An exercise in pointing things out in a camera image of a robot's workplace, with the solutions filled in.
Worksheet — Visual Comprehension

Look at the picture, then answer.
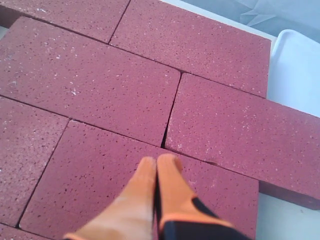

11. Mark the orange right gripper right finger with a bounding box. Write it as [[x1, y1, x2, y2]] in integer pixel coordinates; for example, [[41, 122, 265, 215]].
[[157, 153, 244, 240]]

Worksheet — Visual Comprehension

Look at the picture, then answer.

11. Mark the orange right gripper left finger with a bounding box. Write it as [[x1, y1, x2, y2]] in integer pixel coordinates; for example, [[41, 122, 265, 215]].
[[63, 156, 157, 240]]

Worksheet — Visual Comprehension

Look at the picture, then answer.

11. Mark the third row brick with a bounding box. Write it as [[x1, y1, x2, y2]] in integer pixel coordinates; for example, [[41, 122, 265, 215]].
[[19, 121, 259, 239]]

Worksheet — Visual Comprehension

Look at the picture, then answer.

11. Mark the red brick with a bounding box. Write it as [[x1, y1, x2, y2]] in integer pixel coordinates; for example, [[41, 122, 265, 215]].
[[0, 97, 69, 226]]

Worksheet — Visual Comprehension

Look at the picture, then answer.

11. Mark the second row brick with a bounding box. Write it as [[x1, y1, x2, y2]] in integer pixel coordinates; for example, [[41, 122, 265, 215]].
[[0, 17, 180, 146], [165, 73, 320, 210]]

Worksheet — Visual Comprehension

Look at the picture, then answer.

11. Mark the bottom row left brick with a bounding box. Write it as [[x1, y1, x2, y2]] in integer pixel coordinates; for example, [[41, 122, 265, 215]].
[[0, 224, 47, 240]]

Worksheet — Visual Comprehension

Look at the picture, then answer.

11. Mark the top row right brick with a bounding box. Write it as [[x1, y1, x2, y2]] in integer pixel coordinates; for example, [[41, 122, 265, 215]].
[[110, 0, 271, 98]]

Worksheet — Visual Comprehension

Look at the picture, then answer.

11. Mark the top row left brick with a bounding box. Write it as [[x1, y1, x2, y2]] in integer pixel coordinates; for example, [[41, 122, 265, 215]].
[[0, 0, 129, 43]]

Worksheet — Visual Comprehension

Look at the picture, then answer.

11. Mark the white plastic tray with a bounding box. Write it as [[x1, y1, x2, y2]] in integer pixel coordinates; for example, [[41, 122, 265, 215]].
[[266, 29, 320, 117]]

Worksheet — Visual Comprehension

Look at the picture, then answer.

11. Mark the white backdrop curtain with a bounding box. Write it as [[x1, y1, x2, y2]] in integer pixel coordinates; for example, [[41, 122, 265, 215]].
[[179, 0, 320, 45]]

